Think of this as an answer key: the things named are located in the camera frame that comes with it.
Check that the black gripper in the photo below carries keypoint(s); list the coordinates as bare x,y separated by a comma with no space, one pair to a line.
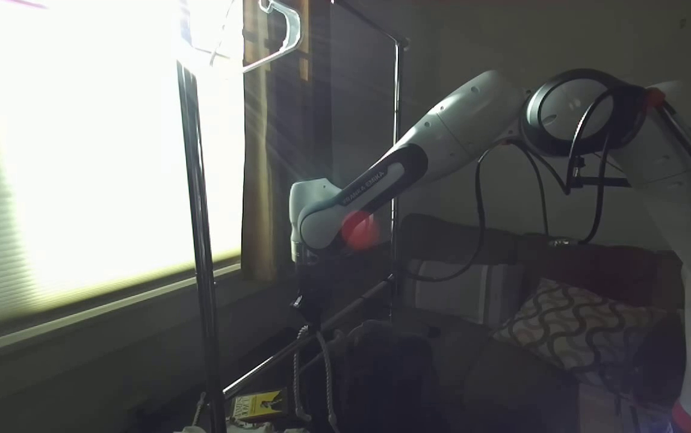
311,284

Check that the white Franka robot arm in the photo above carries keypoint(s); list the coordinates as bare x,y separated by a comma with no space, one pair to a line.
455,133

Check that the white plastic coat hanger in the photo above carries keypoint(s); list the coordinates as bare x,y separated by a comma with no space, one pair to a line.
289,36

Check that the mustard curtain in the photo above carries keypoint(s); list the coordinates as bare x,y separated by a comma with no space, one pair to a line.
263,200

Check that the metal garment rack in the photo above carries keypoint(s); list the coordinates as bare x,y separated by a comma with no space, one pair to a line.
200,242

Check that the dark hanging garment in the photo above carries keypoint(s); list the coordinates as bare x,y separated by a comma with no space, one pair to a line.
393,375

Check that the yellow box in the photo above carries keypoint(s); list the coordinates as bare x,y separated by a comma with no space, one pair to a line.
262,404

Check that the grey striped pillow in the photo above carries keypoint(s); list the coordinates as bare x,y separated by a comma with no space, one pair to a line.
489,296

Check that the large white framed window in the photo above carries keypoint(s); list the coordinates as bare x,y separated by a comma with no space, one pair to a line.
80,318

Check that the white window blind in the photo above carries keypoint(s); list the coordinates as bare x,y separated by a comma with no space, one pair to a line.
80,160

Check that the lattice patterned pillow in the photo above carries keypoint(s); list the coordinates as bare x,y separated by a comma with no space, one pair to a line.
576,321

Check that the dark sofa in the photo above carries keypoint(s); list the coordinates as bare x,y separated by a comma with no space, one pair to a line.
601,265

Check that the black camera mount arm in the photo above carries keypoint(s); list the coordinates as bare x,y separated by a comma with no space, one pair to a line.
601,180

